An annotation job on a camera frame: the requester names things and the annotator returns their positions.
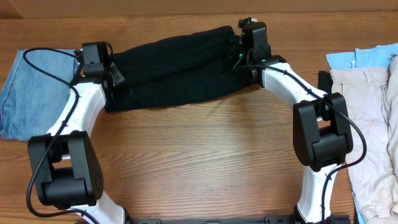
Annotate black garment under pile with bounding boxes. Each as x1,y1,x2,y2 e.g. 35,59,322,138
318,70,333,94

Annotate folded blue denim jeans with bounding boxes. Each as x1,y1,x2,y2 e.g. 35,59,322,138
1,50,78,141

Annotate black shorts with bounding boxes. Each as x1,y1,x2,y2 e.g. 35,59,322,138
105,26,255,112

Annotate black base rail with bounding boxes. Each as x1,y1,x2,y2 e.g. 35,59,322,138
124,214,352,224

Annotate light blue garment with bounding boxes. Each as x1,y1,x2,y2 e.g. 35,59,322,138
326,43,397,70

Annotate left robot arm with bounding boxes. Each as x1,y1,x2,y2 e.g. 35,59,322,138
26,42,133,223

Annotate beige pink trousers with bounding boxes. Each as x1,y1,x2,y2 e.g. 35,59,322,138
331,58,397,223

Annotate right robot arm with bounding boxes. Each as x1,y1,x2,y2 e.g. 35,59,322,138
233,17,353,223

